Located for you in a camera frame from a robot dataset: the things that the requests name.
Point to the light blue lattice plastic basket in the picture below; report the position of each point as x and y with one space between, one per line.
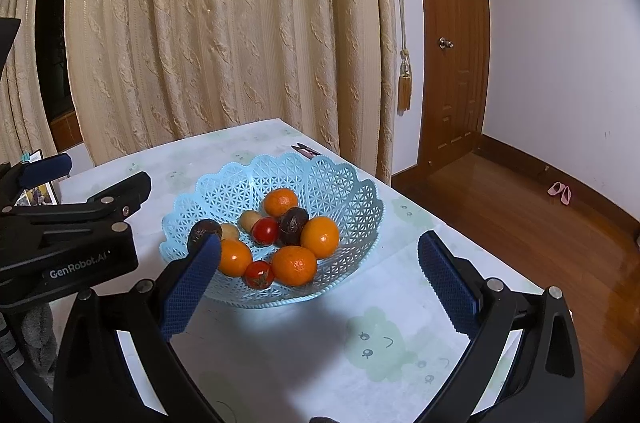
330 183

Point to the photo collage card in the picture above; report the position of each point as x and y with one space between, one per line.
37 195

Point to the narrow beige patterned curtain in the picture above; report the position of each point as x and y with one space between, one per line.
25 113

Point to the wooden window sill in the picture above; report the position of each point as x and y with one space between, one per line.
66 130

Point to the small dark pink item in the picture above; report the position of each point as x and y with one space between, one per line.
305 150

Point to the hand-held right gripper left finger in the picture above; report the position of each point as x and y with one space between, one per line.
190 293

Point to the gold curtain tassel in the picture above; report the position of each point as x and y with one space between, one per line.
404 93

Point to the dark purple passion fruit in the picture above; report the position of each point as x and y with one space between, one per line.
202 230
293 225

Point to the person's left forearm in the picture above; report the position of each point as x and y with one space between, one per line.
37 338

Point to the metal door knob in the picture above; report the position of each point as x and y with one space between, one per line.
445 43

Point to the pink slipper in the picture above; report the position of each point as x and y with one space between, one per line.
566 195
554 189

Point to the small tan round fruit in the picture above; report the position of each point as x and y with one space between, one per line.
248 219
230 230

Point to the brown wooden door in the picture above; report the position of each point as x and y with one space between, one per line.
450 103

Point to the dark window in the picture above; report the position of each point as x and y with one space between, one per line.
52 53

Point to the orange mandarin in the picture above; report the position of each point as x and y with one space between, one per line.
294 265
280 202
320 237
234 257

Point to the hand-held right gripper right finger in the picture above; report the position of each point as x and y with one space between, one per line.
447 283

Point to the red cherry tomato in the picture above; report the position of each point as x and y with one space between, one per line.
264 230
258 274

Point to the wide beige patterned curtain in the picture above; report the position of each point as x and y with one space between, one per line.
225 28

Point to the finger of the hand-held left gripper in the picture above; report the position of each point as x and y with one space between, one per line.
45 168
115 195

